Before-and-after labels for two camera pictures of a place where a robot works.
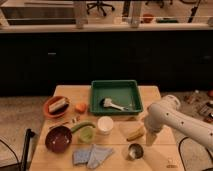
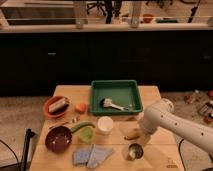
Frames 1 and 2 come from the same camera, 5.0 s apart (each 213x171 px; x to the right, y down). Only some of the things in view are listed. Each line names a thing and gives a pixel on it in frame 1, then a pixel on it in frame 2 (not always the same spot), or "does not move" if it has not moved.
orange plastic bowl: (54, 107) does not move
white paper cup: (105, 125) does not move
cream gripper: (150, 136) -> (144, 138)
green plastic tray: (118, 97) does not move
